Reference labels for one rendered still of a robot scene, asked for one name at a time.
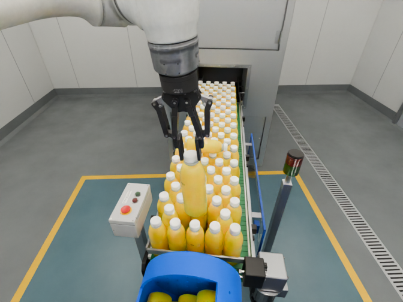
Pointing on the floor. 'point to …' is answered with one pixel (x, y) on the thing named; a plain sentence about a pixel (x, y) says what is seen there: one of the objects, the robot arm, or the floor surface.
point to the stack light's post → (277, 215)
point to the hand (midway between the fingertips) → (189, 147)
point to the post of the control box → (141, 243)
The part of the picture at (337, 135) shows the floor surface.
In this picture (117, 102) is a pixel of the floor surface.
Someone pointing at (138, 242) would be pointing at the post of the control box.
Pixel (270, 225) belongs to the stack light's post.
